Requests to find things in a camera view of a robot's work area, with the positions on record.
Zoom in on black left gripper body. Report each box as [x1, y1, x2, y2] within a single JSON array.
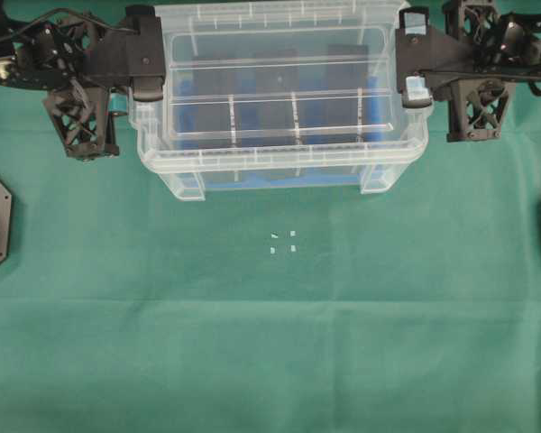
[[81, 24, 138, 90]]

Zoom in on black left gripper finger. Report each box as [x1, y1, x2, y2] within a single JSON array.
[[125, 5, 162, 41], [130, 74, 165, 102]]

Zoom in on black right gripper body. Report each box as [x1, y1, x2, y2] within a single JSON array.
[[395, 29, 482, 90]]

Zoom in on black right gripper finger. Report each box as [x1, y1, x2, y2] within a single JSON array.
[[402, 76, 433, 108], [397, 8, 428, 36]]

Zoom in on clear plastic box lid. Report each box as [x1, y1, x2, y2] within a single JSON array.
[[130, 1, 429, 174]]

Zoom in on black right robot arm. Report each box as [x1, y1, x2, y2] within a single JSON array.
[[395, 1, 541, 108]]

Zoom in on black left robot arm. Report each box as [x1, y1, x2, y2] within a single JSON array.
[[0, 1, 166, 102]]

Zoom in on clear plastic storage box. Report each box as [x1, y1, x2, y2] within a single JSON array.
[[128, 80, 427, 202]]

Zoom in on blue foam liner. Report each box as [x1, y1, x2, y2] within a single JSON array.
[[169, 65, 393, 199]]

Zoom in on green table cloth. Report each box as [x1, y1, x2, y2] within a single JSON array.
[[0, 87, 541, 432]]

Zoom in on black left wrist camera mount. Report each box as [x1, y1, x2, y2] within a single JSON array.
[[42, 82, 120, 161]]

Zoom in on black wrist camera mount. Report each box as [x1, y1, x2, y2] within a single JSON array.
[[446, 78, 516, 143], [42, 82, 120, 161]]

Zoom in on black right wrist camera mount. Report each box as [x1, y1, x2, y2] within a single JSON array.
[[446, 78, 516, 143]]

